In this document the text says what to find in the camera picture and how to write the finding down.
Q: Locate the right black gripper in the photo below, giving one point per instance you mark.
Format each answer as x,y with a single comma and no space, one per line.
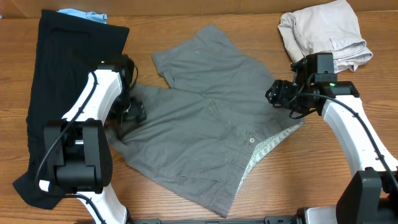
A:
277,94

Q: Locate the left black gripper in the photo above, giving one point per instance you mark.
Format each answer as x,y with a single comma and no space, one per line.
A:
137,111

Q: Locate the grey shorts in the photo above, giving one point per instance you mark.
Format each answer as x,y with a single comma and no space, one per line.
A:
207,130

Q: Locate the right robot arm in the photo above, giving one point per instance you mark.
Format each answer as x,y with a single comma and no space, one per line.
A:
371,195

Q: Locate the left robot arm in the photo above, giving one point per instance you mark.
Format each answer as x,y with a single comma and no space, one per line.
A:
78,162

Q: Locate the folded beige shorts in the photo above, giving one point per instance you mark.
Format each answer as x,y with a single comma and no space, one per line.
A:
331,27

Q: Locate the black garment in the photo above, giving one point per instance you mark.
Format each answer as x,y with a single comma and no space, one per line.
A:
68,47

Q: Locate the light blue garment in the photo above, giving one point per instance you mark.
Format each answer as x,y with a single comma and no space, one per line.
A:
92,16

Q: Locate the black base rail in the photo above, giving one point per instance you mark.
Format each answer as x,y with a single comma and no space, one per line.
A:
214,221

